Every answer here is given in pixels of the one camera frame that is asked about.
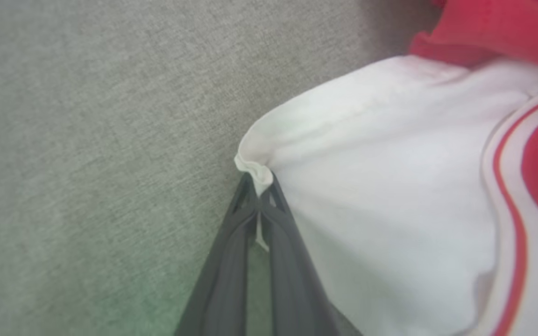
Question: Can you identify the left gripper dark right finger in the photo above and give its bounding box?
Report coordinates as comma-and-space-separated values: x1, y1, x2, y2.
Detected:
260, 173, 344, 336

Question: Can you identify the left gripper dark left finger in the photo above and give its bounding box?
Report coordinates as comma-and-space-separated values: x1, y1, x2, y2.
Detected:
174, 173, 261, 336

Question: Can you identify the red and white basketball jersey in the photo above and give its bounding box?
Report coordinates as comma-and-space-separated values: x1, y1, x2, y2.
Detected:
234, 0, 538, 336

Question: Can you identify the grey-green fabric sofa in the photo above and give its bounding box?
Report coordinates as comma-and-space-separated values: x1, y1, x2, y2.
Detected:
0, 0, 440, 336

